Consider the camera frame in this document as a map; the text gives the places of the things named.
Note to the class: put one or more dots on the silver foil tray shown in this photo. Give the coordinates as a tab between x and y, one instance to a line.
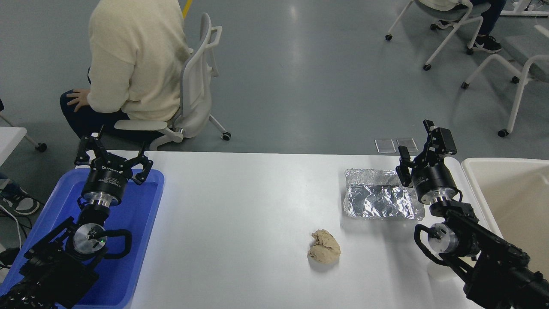
373	201

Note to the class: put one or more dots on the white chair leg with castor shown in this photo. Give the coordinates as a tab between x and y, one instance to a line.
40	147

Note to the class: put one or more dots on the clear floor plate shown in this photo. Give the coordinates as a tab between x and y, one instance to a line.
407	145
385	146

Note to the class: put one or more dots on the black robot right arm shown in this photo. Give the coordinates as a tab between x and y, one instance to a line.
493	253

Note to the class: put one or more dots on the person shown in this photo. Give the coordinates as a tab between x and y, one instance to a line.
133	56
489	17
19	204

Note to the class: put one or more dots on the white side table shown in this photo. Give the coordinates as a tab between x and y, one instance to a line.
10	141

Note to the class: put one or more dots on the large pale bin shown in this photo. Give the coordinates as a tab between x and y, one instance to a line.
514	193

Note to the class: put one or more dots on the white office chair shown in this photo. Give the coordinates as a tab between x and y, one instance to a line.
195	90

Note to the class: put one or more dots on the black floor object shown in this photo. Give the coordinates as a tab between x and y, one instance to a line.
8	256

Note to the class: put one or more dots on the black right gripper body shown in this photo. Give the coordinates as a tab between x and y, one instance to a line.
433	180

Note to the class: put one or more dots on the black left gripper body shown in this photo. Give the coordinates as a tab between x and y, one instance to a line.
105	182

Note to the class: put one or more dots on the white chair with castors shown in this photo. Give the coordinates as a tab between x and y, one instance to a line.
450	32
521	81

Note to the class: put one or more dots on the blue plastic tray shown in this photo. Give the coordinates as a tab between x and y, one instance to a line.
141	214

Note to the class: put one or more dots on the person's left hand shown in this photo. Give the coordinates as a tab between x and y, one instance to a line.
79	99

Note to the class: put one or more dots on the crumpled tan paper ball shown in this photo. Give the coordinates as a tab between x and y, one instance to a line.
324	249

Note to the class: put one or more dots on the white furniture base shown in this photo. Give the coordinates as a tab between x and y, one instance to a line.
521	13

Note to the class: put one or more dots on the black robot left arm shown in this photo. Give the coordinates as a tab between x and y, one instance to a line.
55	274

